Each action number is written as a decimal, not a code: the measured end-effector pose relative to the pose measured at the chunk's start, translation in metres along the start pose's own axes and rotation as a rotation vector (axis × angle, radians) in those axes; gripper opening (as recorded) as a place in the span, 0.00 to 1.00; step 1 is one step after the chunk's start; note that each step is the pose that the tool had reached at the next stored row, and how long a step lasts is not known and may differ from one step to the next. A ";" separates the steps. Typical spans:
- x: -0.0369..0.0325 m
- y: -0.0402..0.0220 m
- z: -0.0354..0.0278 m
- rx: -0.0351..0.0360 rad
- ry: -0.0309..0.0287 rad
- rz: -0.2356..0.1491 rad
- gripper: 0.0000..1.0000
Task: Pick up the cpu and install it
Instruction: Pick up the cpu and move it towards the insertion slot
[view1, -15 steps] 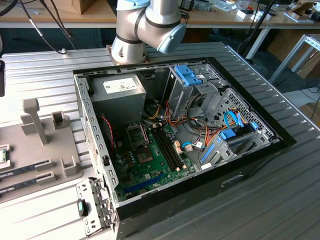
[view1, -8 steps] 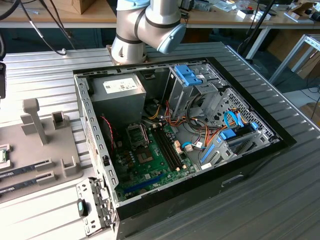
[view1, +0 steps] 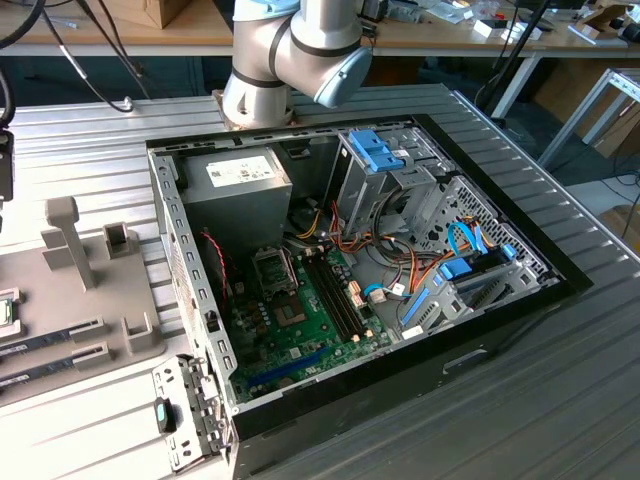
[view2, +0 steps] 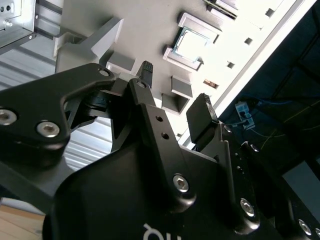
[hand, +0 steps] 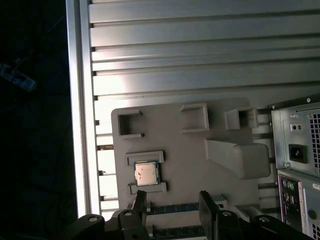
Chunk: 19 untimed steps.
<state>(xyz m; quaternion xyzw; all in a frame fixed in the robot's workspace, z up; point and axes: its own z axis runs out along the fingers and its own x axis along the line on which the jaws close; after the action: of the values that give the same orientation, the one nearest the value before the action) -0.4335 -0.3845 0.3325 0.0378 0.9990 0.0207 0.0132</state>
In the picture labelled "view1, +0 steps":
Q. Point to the black latch blue inlay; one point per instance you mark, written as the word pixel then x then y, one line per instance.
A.
pixel 162 415

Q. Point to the white power supply label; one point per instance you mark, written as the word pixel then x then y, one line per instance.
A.
pixel 240 172

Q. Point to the white boxes on desk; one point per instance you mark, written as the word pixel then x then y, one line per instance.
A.
pixel 487 29

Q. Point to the metal drive cage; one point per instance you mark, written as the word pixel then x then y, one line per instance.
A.
pixel 360 195

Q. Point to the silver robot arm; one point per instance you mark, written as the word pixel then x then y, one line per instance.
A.
pixel 310 45

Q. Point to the blue plastic rail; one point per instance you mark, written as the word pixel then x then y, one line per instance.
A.
pixel 415 306

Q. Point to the CPU socket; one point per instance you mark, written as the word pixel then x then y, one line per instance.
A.
pixel 274 280

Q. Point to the perforated metal disk bay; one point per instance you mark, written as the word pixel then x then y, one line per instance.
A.
pixel 440 312

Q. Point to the cardboard box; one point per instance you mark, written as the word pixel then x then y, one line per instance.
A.
pixel 165 10

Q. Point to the dark RAM stick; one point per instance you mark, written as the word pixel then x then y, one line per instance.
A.
pixel 35 372
pixel 35 344

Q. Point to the black slanted pole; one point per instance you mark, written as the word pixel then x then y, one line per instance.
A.
pixel 507 75

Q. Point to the small blue clip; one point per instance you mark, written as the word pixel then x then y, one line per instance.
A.
pixel 508 252

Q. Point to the black PC case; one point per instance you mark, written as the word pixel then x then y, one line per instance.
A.
pixel 400 400

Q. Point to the wooden desk white legs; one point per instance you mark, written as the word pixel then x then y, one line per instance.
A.
pixel 550 45

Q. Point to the metal slot bracket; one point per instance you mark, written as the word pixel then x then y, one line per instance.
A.
pixel 172 380

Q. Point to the green motherboard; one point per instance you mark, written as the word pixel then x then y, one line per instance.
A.
pixel 300 345

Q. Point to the aluminium profile frame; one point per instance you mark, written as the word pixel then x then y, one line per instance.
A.
pixel 620 82

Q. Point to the blue expansion slot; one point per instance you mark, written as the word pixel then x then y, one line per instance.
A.
pixel 290 367

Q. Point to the grey parts rack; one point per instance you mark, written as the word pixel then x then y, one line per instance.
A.
pixel 75 300

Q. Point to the black case fan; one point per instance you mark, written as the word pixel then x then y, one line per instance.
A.
pixel 212 265

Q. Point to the grey power supply unit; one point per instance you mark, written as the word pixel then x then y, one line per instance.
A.
pixel 235 215

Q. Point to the blue disk carrier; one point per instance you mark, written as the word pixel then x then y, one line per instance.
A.
pixel 456 269

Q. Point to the CPU with silver top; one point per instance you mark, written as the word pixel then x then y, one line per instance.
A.
pixel 5 311

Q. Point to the brown floor box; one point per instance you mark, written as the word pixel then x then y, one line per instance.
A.
pixel 622 220

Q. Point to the folded cardboard piece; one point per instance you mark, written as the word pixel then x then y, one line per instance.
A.
pixel 600 20

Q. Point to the flat brown cardboard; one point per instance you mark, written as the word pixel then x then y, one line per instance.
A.
pixel 620 130

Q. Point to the black RAM slot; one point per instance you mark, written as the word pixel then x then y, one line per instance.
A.
pixel 331 299
pixel 343 292

